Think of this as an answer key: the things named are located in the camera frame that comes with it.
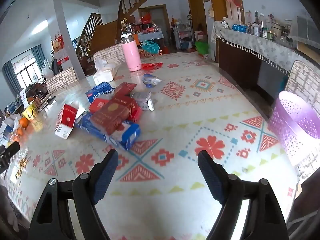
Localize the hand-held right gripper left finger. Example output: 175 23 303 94
28 149 119 240

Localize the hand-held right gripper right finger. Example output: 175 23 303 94
197 150 289 240

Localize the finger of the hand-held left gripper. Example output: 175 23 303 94
0 141 21 163

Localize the large blue white box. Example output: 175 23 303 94
75 112 141 151

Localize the red white carton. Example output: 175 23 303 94
54 102 80 140

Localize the large dark red box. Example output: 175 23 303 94
90 96 138 135

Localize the bright red box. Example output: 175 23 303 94
89 98 110 113
127 105 142 123

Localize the blue carton with white print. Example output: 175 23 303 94
85 82 115 103

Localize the small dark red box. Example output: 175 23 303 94
114 82 137 98

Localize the purple perforated basket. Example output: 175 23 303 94
268 91 320 167

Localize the blue clear plastic bag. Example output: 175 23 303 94
142 73 162 88

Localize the yellow packet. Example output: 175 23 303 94
22 104 38 120

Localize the window with blue curtains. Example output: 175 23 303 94
2 45 47 85

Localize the white plastic bag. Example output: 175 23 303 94
41 65 54 78

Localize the brick-patterned chair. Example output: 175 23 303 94
93 44 125 64
46 67 78 93
284 60 320 100

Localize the white tissue box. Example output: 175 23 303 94
93 57 118 85

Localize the red plastic wrapper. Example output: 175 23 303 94
141 62 163 71

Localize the pink thermos bottle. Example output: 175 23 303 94
121 33 142 72

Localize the green bag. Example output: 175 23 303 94
195 41 209 54

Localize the floral tasselled cloth runner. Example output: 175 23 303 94
212 21 320 73

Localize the teal bag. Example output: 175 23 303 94
141 41 160 54

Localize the wooden staircase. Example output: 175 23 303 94
75 0 148 63

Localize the cluttered side table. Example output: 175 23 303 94
120 21 164 43

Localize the row of bottles and jars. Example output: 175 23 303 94
246 10 293 42

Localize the wooden door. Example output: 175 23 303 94
186 0 208 50

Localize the white wire rack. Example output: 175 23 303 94
175 21 194 50

